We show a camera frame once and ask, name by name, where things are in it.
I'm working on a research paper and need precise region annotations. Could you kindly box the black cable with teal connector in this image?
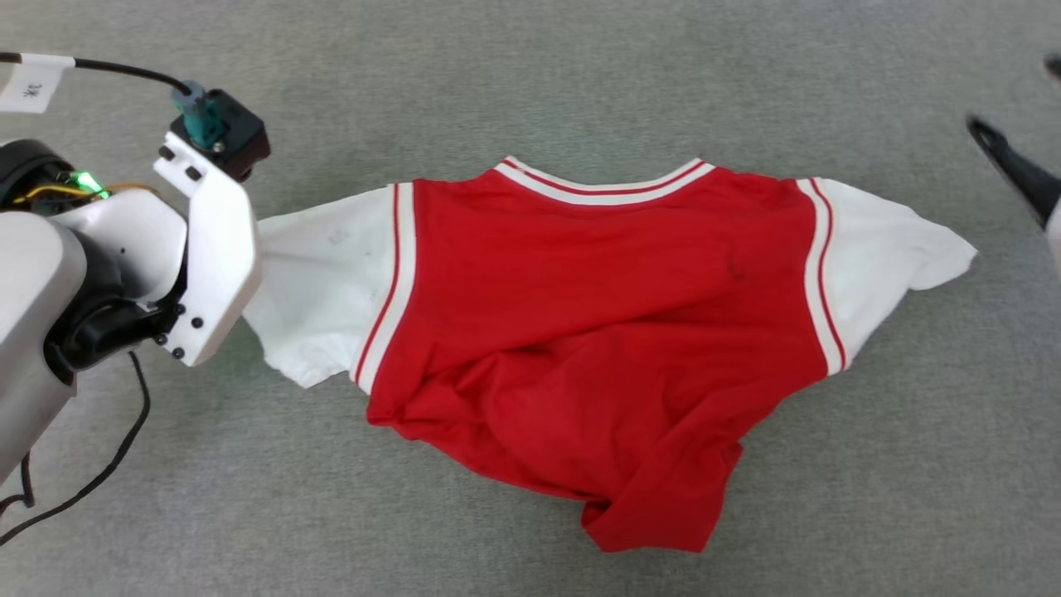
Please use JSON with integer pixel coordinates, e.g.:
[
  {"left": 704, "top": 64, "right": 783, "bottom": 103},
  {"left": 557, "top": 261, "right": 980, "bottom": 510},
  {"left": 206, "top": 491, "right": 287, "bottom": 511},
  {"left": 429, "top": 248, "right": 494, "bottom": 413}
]
[{"left": 0, "top": 52, "right": 226, "bottom": 152}]

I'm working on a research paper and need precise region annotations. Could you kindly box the red and white jersey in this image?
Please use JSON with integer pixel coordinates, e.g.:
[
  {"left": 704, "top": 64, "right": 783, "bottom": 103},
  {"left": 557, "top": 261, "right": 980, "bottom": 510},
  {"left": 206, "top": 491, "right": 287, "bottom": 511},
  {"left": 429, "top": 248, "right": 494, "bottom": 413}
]
[{"left": 240, "top": 155, "right": 979, "bottom": 554}]

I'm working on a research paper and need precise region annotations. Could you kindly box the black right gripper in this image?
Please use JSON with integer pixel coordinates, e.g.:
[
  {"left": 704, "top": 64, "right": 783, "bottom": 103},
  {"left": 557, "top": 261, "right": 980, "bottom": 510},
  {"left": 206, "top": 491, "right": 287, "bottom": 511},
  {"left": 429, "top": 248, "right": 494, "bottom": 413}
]
[{"left": 966, "top": 53, "right": 1061, "bottom": 279}]

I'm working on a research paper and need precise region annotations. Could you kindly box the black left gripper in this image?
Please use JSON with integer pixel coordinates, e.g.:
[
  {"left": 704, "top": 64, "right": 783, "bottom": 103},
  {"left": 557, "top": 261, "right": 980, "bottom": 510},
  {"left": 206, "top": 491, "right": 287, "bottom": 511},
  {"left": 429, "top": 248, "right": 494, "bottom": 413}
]
[{"left": 0, "top": 139, "right": 188, "bottom": 379}]

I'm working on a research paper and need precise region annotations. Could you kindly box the thin black cable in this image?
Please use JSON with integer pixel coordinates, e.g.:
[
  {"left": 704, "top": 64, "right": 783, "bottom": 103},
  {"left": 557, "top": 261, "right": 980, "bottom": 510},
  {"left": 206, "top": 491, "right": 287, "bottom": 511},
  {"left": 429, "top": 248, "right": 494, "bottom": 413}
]
[{"left": 0, "top": 352, "right": 152, "bottom": 546}]

